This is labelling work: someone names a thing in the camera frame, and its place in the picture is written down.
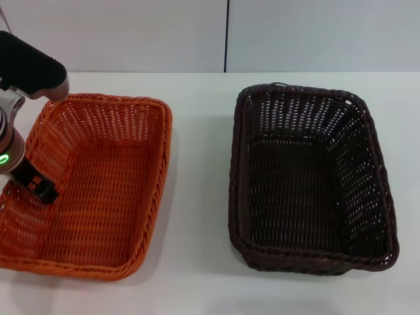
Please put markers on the orange woven plastic basket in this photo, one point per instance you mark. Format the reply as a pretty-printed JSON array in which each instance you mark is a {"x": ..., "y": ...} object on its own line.
[{"x": 105, "y": 203}]

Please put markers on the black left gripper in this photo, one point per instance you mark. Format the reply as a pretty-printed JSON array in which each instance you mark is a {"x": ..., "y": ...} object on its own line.
[{"x": 23, "y": 172}]

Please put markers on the left robot arm silver black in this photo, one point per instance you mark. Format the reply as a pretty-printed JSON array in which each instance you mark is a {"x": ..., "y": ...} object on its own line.
[{"x": 33, "y": 65}]

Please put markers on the dark brown woven plastic basket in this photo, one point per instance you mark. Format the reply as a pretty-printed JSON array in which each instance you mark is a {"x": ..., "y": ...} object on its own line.
[{"x": 295, "y": 197}]

